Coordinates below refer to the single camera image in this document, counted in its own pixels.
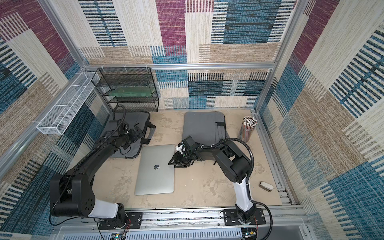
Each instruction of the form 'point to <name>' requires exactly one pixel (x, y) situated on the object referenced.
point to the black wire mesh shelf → (109, 78)
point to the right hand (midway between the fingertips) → (173, 165)
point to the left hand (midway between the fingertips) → (139, 135)
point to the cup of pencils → (247, 128)
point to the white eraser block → (267, 187)
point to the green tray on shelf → (132, 91)
